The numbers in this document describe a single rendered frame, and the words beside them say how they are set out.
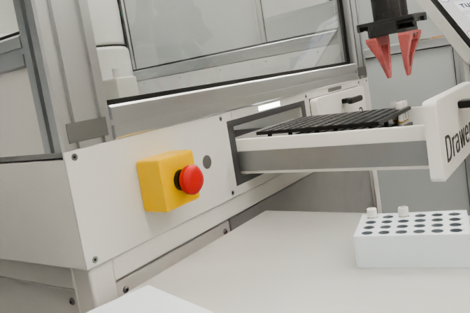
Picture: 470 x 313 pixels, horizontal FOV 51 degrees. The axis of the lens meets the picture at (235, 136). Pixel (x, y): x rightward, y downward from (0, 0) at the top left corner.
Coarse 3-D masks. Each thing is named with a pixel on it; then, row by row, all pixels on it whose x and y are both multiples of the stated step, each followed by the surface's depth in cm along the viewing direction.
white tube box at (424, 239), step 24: (384, 216) 62; (408, 216) 61; (432, 216) 59; (456, 216) 58; (360, 240) 56; (384, 240) 55; (408, 240) 54; (432, 240) 53; (456, 240) 53; (360, 264) 57; (384, 264) 56; (408, 264) 55; (432, 264) 54; (456, 264) 53
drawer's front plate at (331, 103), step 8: (352, 88) 126; (360, 88) 130; (320, 96) 113; (328, 96) 113; (336, 96) 117; (344, 96) 121; (352, 96) 125; (312, 104) 109; (320, 104) 110; (328, 104) 113; (336, 104) 117; (344, 104) 120; (352, 104) 125; (360, 104) 129; (312, 112) 109; (320, 112) 109; (328, 112) 113; (336, 112) 116
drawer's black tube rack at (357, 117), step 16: (352, 112) 94; (368, 112) 89; (384, 112) 86; (272, 128) 90; (288, 128) 85; (304, 128) 82; (320, 128) 80; (336, 128) 79; (352, 128) 94; (368, 128) 90
